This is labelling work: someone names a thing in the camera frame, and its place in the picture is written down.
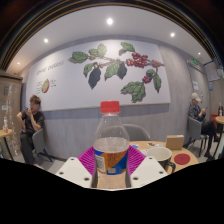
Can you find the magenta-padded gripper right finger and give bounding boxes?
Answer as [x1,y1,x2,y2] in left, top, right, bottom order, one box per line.
[125,145,169,189]

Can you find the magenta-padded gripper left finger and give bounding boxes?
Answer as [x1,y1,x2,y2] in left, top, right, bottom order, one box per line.
[55,146,99,189]

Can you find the clear red-capped drink bottle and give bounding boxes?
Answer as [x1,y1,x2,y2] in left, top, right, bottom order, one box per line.
[92,100,131,176]

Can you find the dark mug white inside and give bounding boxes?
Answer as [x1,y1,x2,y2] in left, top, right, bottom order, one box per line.
[146,146,177,174]

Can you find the white printed paper sheet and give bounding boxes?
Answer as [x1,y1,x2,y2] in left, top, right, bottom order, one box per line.
[131,141,164,156]

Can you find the flat round red coaster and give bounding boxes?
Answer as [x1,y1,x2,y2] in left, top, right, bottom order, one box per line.
[173,152,191,166]

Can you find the small brown cardboard box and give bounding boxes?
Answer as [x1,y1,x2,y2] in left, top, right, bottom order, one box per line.
[165,134,185,151]

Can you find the person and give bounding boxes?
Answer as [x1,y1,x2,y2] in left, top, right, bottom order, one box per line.
[16,94,46,167]
[187,92,219,158]

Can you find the small round wooden side table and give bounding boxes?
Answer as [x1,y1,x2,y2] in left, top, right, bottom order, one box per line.
[214,115,224,158]
[0,128,16,161]

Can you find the small clear bottle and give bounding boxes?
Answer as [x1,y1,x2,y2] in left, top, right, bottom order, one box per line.
[2,116,9,134]

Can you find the red bin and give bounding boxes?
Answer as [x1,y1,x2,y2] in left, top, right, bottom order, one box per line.
[210,113,218,129]

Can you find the wooden shelf unit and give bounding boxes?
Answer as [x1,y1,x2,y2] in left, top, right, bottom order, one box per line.
[0,73,24,158]

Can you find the white paper notice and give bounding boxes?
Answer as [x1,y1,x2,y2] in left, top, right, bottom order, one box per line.
[191,80,200,92]

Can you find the round ceiling lights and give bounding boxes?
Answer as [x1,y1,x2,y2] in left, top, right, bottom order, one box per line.
[16,17,203,66]

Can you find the coffee plant wall mural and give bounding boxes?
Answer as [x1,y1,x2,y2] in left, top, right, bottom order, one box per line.
[25,39,171,112]

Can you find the wall notice board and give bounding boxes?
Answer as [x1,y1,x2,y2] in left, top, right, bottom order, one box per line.
[203,60,221,83]

